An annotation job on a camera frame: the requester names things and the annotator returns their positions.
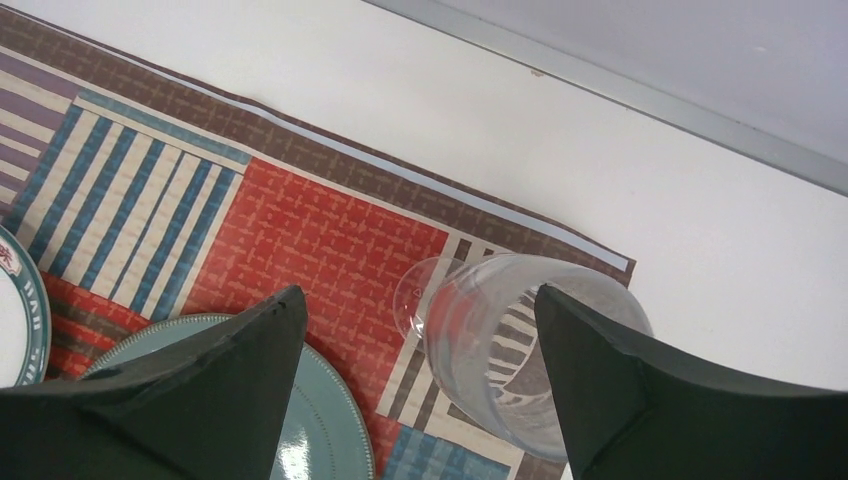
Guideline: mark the large teal plate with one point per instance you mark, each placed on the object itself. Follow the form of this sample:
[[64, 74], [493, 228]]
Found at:
[[324, 434]]

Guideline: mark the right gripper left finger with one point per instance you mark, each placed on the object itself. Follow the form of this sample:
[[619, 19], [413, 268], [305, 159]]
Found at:
[[210, 406]]

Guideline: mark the clear wine glass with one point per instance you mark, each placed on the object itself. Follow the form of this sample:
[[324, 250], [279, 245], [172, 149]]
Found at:
[[478, 331]]

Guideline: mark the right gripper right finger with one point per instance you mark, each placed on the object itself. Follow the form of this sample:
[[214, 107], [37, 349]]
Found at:
[[632, 407]]

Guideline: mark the white green-rimmed small plate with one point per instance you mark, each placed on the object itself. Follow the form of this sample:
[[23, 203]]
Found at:
[[26, 330]]

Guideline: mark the brown striped placemat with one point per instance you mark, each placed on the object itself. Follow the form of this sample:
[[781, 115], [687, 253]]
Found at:
[[141, 198]]

